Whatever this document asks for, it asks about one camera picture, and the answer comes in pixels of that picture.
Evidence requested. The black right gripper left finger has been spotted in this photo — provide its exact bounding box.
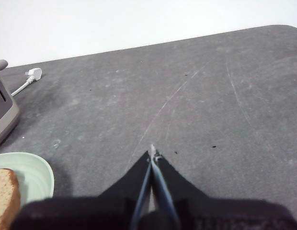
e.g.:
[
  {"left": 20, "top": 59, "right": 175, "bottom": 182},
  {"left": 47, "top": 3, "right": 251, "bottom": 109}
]
[{"left": 9, "top": 150, "right": 152, "bottom": 230}]

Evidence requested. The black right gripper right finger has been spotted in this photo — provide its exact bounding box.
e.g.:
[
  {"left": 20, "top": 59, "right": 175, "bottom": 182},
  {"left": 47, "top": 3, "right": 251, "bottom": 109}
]
[{"left": 150, "top": 143, "right": 297, "bottom": 230}]

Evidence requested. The pale green round plate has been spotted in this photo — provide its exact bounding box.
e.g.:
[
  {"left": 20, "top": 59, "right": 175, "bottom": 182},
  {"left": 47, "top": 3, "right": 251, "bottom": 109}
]
[{"left": 0, "top": 151, "right": 55, "bottom": 209}]

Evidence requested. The square toast bread slice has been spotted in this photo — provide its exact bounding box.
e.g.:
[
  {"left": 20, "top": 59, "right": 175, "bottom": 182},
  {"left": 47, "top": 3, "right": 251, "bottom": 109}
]
[{"left": 0, "top": 168, "right": 21, "bottom": 230}]

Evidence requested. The cream steel two-slot toaster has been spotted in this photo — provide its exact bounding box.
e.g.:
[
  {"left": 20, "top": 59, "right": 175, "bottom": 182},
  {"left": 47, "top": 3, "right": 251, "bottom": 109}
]
[{"left": 0, "top": 59, "right": 21, "bottom": 149}]

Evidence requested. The white power cable with plug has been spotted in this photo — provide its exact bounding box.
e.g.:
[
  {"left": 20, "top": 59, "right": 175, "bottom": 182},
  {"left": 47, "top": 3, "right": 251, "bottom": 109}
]
[{"left": 11, "top": 68, "right": 43, "bottom": 97}]

